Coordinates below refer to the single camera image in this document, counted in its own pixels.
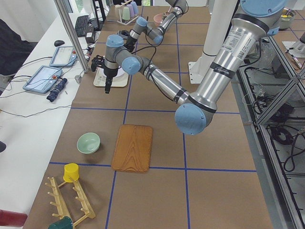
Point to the metal bowl on right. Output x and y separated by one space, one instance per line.
286 19

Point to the green ceramic bowl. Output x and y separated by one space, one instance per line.
88 143

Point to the cream bear print tray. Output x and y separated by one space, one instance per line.
99 80

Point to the pink bowl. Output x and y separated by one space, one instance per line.
159 18

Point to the dark green cup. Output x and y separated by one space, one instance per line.
64 223

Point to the red object at edge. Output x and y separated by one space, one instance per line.
12 219

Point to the blue teach pendant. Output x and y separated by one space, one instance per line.
43 80
64 56

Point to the wooden cutting board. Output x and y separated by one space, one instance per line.
133 149

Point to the folded blue plaid umbrella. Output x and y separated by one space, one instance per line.
57 89

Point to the far blue teach pendant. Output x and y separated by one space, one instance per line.
64 56

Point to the aluminium frame post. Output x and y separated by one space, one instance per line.
66 20

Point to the yellow plastic cup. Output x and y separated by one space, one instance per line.
71 172

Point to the silver metal cylinder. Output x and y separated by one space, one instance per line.
77 78

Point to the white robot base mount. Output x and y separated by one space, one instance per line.
219 26

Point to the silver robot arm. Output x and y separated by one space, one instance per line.
231 35
179 8

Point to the white round plate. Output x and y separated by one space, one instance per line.
121 73

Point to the purple cup in rack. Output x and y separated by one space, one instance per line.
133 8

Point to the black keyboard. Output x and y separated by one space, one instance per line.
83 26

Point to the white wire rack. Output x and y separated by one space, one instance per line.
118 13

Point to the near blue teach pendant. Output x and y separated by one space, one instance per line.
43 80

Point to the wooden peg drying rack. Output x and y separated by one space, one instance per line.
70 201

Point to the black computer mouse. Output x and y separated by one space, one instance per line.
59 43

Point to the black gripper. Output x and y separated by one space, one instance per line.
129 41
109 72

